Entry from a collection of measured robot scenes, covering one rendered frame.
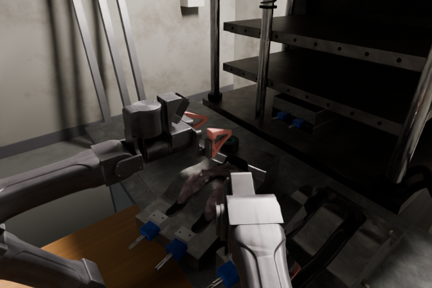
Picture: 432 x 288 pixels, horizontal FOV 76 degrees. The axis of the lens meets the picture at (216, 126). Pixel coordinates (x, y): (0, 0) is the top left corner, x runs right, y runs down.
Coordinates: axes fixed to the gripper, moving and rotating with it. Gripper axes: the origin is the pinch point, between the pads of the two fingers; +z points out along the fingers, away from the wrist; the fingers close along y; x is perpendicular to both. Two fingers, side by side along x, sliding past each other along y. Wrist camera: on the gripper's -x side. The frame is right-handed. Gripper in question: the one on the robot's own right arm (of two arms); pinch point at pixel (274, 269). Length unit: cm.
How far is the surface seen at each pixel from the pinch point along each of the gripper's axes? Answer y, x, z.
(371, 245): -6.8, -21.4, 21.1
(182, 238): 26.9, 11.4, 7.9
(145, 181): 66, 11, 18
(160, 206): 44.4, 11.1, 11.2
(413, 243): -11, -36, 44
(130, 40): 234, -56, 30
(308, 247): 4.0, -10.7, 20.1
